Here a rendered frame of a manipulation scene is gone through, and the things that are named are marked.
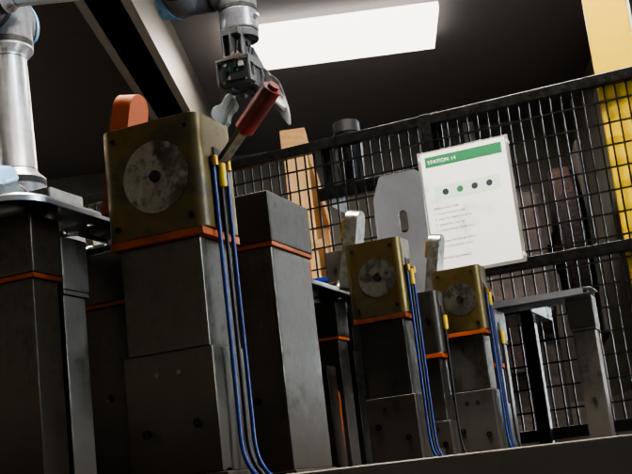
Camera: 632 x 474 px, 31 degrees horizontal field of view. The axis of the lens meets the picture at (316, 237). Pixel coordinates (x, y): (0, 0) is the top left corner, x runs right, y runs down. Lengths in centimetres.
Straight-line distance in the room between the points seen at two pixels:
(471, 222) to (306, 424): 146
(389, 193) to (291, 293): 118
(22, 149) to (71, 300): 104
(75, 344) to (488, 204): 161
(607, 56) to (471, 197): 45
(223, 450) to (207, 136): 31
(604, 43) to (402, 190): 63
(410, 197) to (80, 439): 137
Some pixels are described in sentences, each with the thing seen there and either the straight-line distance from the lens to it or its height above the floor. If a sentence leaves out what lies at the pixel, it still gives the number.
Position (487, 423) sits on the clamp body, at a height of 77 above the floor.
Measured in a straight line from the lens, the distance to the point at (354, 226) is 175.
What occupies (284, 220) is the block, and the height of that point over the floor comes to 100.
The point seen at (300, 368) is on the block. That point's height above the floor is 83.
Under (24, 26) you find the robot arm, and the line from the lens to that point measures 238.
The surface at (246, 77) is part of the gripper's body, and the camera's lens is 214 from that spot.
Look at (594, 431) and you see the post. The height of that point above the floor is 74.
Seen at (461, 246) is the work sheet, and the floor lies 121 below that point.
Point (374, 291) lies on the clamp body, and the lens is 171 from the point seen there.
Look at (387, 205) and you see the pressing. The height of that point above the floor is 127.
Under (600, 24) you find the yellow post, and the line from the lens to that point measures 280.
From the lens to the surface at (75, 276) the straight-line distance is 127.
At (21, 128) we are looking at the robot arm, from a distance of 230.
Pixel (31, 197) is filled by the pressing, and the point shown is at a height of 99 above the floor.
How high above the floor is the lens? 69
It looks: 12 degrees up
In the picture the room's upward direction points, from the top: 7 degrees counter-clockwise
